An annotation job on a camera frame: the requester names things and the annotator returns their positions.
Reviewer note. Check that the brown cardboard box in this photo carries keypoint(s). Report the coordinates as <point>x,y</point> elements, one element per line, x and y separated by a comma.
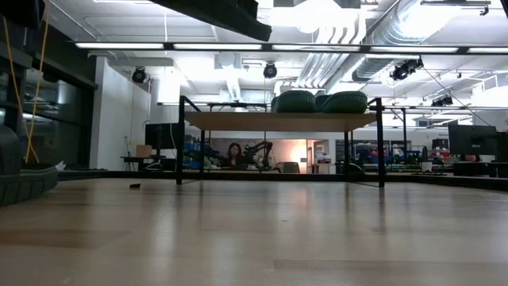
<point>143,151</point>

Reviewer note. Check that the black rubber slide sandal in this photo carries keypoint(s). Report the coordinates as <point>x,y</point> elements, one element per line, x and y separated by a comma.
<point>230,20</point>
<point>24,182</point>

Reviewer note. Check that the silver ventilation duct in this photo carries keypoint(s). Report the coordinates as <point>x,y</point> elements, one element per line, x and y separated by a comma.
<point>373,67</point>

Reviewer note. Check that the green rubber slide sandal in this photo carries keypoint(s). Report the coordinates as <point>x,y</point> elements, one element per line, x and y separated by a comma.
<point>295,102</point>
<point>345,103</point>

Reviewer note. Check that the person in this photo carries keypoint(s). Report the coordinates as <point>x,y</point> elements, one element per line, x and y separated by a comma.
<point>234,153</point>

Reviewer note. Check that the wooden shelf with black frame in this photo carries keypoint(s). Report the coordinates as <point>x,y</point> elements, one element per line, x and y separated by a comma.
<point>278,121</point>

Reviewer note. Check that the black computer monitor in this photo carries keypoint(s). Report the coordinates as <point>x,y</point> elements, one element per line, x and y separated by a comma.
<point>472,139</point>
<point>160,136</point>
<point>503,147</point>

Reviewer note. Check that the long white light bar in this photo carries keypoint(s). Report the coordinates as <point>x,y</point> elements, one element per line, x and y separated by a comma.
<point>218,46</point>

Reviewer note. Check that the black background robot arm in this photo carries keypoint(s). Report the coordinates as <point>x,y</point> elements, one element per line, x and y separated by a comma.
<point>262,149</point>

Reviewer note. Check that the black round ceiling lamp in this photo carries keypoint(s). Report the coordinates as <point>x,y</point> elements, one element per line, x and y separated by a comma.
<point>270,70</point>
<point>139,74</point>
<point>442,101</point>
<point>402,70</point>

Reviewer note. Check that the black metal table frame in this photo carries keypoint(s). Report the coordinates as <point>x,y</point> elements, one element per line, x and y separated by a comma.
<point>99,175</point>

